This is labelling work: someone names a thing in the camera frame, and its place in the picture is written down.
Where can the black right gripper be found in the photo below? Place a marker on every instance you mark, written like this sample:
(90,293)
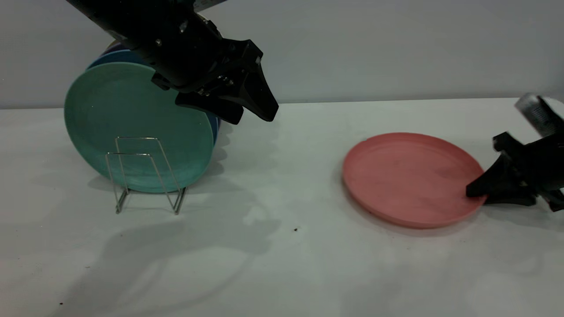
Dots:
(544,167)

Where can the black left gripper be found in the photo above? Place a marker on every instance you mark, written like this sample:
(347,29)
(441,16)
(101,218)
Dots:
(194,57)

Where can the pink round plate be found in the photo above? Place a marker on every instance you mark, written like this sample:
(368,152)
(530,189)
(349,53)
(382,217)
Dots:
(410,180)

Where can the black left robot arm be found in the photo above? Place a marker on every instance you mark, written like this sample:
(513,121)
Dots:
(110,13)

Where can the green round plate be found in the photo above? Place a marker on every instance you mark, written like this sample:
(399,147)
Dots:
(119,110)

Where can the blue round plate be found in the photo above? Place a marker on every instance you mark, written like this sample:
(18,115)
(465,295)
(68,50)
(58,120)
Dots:
(119,56)

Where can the dark purple round plate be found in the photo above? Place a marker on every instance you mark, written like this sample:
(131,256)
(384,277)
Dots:
(113,46)

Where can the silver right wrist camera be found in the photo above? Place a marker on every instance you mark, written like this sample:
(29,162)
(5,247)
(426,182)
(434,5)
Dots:
(537,112)

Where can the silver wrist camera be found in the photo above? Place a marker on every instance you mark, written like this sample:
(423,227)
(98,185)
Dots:
(537,112)
(207,3)

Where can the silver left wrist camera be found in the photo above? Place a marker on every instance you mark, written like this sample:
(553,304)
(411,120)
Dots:
(207,3)

